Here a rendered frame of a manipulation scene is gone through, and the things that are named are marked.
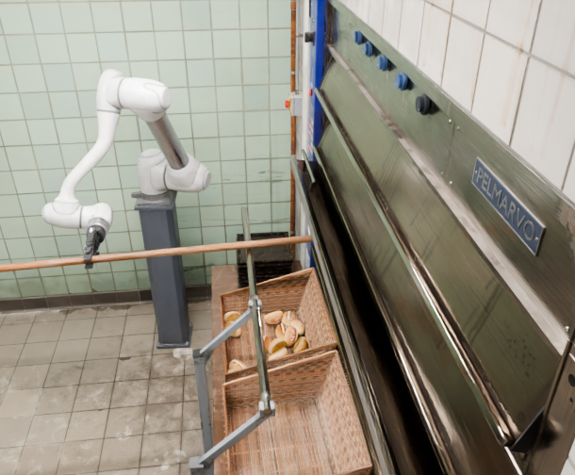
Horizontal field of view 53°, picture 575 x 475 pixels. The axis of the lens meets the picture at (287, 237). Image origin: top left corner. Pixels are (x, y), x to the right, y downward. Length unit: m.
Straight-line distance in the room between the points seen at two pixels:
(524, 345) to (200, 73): 2.67
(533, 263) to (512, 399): 0.22
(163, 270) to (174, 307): 0.28
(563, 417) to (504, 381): 0.14
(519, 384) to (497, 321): 0.12
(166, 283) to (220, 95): 1.12
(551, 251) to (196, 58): 2.69
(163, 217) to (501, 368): 2.38
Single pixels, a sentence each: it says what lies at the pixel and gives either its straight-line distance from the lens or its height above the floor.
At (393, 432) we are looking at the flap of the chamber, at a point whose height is 1.41.
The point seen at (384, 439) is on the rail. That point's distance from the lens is 1.32.
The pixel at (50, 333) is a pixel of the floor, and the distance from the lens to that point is 4.02.
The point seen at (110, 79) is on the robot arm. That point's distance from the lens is 2.62.
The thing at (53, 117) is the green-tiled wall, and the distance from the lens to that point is 3.54.
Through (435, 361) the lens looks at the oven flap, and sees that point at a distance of 1.35.
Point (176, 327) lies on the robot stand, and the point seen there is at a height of 0.16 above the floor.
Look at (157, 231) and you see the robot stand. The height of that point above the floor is 0.84.
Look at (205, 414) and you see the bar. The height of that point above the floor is 0.64.
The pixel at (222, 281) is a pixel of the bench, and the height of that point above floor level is 0.58.
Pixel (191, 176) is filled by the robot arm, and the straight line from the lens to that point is 2.93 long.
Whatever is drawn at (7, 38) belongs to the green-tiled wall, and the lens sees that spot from 3.47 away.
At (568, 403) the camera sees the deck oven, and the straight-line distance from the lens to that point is 0.88.
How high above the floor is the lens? 2.45
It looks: 32 degrees down
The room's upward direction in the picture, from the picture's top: straight up
